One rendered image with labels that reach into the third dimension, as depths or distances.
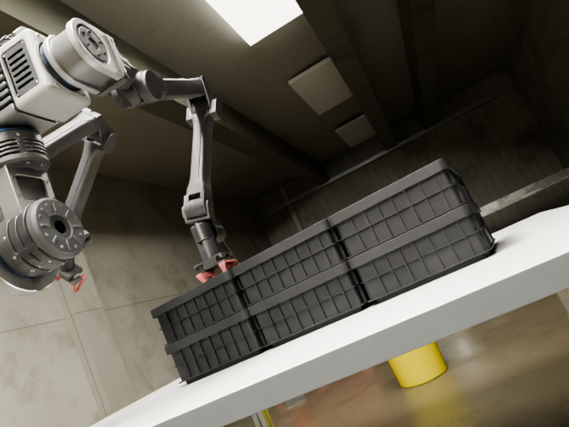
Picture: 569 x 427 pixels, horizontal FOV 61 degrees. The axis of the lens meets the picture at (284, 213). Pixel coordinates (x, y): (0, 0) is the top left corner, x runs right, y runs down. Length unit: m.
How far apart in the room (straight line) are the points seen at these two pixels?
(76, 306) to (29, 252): 2.89
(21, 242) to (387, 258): 0.77
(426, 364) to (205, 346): 2.13
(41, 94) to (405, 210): 0.81
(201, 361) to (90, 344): 2.61
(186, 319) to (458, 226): 0.75
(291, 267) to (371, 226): 0.23
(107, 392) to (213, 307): 2.67
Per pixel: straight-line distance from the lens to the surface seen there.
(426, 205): 1.09
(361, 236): 1.13
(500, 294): 0.67
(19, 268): 1.14
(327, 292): 1.17
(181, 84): 1.49
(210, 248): 1.37
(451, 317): 0.67
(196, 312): 1.35
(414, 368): 3.28
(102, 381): 3.92
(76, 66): 1.13
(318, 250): 1.15
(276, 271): 1.20
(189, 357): 1.40
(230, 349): 1.32
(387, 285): 1.12
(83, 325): 3.96
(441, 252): 1.09
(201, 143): 1.52
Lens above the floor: 0.78
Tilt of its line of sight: 10 degrees up
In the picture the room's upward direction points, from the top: 25 degrees counter-clockwise
